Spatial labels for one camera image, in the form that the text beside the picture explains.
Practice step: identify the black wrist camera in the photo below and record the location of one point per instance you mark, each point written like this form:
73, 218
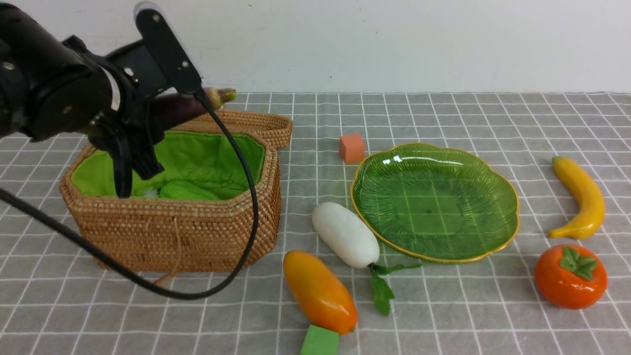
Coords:
165, 48

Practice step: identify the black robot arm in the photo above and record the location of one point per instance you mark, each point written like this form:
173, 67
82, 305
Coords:
50, 87

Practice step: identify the orange toy persimmon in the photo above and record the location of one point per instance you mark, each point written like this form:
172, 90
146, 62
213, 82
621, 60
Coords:
570, 276

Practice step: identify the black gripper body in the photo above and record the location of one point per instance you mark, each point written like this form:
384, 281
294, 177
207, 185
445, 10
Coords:
128, 129

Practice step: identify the yellow toy banana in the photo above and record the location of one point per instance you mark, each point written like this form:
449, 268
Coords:
587, 195

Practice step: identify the green foam cube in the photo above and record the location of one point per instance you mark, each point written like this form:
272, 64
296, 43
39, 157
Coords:
320, 341

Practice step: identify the purple toy eggplant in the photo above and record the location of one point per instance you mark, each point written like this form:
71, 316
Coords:
172, 110

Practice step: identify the orange foam cube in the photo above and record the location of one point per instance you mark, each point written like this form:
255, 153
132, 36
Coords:
351, 148

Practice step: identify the woven wicker basket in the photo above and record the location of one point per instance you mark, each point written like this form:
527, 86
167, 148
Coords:
151, 234

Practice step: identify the green glass leaf plate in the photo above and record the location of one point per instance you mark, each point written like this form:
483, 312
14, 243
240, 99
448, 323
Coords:
436, 203

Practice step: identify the white toy radish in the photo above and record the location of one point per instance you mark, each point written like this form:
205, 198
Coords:
356, 245

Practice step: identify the orange yellow toy mango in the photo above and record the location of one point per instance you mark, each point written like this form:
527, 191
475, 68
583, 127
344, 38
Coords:
319, 294

